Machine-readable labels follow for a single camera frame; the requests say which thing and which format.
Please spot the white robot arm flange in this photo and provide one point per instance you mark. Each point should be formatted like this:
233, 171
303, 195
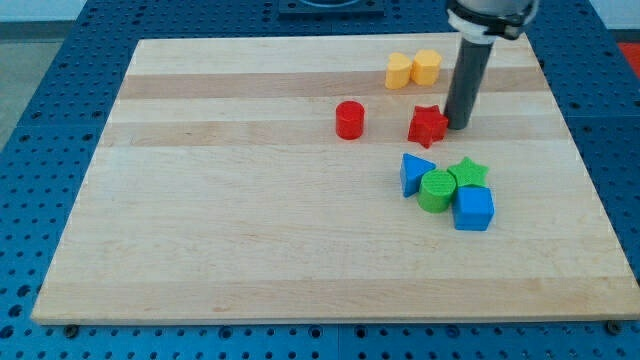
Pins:
483, 21

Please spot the yellow heart block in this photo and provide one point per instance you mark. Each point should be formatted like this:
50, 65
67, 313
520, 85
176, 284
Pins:
398, 71

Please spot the red cylinder block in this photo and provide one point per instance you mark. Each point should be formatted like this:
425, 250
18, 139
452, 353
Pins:
349, 120

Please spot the light wooden board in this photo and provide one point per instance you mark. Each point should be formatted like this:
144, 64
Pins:
219, 193

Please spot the blue triangle block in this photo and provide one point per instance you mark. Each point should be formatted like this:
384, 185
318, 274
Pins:
411, 171

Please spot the green cylinder block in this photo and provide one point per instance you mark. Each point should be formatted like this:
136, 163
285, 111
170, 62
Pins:
436, 191

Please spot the red star block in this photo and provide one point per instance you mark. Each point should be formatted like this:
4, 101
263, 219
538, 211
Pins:
428, 125

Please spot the green star block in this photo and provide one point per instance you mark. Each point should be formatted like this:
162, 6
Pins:
468, 173

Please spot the yellow hexagon block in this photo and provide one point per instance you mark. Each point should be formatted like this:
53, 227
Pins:
426, 67

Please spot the blue cube block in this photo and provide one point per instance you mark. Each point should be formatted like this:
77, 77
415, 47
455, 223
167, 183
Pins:
473, 208

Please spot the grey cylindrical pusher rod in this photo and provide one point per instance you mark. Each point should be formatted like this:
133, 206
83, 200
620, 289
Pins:
471, 63

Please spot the left black board screw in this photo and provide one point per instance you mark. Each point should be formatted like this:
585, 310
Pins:
70, 331

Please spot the black board screw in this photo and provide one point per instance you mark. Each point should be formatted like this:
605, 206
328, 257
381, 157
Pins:
613, 327
70, 331

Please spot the right black board screw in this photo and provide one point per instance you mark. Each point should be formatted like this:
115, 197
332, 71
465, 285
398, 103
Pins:
613, 327

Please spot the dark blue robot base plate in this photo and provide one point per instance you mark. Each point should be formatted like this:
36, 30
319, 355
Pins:
289, 9

